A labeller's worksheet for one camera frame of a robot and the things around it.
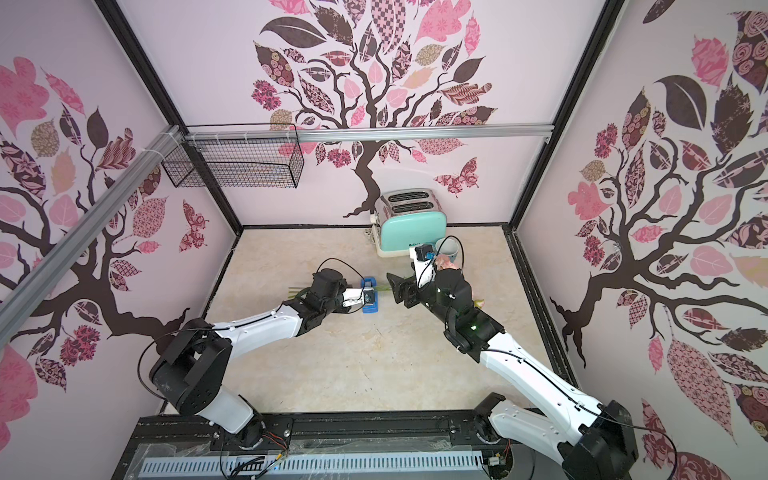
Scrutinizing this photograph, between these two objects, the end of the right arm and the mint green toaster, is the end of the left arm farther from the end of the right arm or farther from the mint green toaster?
the mint green toaster

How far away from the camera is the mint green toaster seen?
40.3 inches

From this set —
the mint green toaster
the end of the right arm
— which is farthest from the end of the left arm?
the mint green toaster
